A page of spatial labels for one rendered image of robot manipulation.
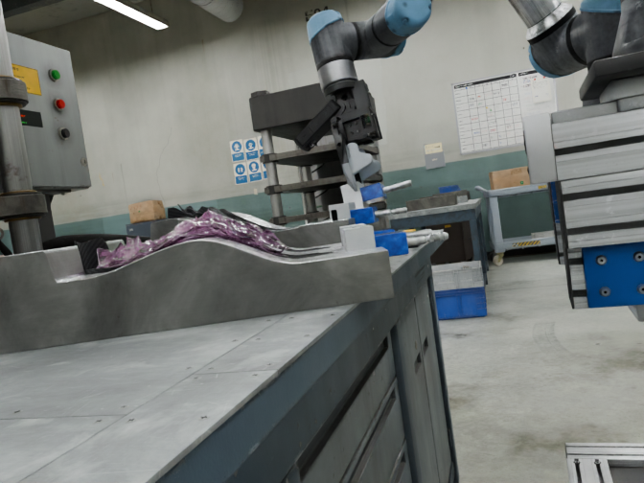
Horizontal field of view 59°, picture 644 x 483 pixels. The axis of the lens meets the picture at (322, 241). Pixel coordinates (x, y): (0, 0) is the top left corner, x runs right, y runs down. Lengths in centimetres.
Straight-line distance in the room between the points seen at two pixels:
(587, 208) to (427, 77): 690
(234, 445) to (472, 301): 391
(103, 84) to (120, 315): 890
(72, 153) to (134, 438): 145
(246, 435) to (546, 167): 56
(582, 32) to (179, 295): 103
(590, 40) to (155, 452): 122
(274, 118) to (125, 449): 496
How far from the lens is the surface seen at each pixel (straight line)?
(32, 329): 73
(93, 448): 35
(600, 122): 81
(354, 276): 65
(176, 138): 874
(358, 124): 112
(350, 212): 99
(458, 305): 425
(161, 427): 35
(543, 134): 81
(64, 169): 172
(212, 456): 34
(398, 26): 110
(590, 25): 137
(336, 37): 118
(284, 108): 521
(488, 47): 767
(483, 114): 753
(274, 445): 54
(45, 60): 178
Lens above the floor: 91
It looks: 3 degrees down
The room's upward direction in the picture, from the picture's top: 8 degrees counter-clockwise
